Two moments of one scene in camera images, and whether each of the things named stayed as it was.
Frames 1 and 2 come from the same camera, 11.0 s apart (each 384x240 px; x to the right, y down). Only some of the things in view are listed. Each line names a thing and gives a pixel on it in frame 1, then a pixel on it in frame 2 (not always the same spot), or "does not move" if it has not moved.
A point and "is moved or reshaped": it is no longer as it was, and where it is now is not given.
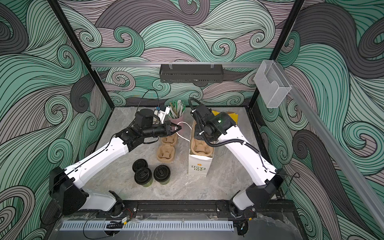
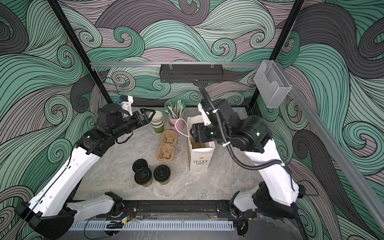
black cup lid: x=143 y=175 does not move
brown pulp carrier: x=199 y=147 is moved or reshaped
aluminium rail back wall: x=177 y=63 does not move
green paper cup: x=148 y=184 does not move
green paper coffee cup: x=164 y=183 does not move
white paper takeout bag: x=198 y=165 is moved or reshaped
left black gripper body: x=158 y=130 → x=129 y=124
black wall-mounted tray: x=191 y=73 does not move
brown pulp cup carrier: x=166 y=152 does not move
